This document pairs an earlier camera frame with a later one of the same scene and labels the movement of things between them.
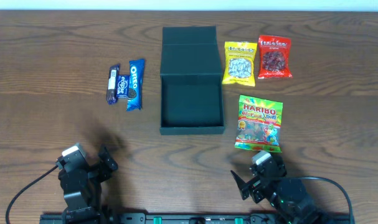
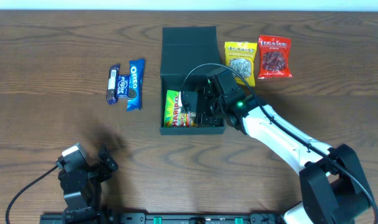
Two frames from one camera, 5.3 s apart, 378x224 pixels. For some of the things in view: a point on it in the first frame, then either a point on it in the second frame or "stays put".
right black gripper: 257,182 → 203,106
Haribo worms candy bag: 259,124 → 174,116
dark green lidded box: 191,94 stays put
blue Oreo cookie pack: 136,85 stays put
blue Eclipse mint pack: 122,81 stays put
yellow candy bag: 239,63 stays put
